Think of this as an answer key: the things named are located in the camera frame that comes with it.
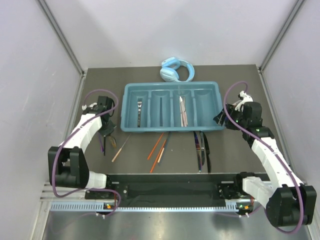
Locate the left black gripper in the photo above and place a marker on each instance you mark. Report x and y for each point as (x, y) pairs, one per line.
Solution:
(108, 131)

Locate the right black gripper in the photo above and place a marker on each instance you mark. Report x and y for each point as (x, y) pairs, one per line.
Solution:
(220, 119)

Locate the blue plastic cutlery tray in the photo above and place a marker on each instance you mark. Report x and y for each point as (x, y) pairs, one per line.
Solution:
(203, 102)

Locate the light blue headphones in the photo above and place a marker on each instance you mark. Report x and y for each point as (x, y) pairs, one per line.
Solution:
(168, 71)

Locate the gold spoon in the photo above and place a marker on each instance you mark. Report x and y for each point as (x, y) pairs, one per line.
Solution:
(113, 141)

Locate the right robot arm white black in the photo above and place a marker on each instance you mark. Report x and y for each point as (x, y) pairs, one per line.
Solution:
(287, 201)

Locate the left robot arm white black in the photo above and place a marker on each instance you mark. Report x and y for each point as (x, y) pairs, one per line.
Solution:
(67, 165)

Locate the black spoon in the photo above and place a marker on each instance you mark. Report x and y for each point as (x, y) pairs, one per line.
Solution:
(104, 145)

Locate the silver grey knife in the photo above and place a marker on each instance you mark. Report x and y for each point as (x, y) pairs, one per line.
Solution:
(202, 147)

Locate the black knife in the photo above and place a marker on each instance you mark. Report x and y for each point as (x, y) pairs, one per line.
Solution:
(207, 152)

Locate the iridescent knife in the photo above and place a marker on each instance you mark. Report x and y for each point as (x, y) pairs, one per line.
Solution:
(198, 151)

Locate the pink knife in tray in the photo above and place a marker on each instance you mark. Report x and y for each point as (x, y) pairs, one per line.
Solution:
(183, 112)

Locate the patterned fork in tray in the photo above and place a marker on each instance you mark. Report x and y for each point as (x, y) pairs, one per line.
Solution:
(139, 106)

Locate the orange chopstick long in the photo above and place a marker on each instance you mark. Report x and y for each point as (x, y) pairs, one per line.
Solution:
(155, 146)

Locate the dark chopstick in tray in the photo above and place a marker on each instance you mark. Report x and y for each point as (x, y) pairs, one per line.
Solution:
(161, 112)

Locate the orange chopstick lower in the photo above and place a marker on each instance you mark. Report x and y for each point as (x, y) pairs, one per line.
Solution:
(158, 157)

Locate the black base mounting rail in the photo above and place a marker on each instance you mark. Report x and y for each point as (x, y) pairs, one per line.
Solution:
(164, 190)

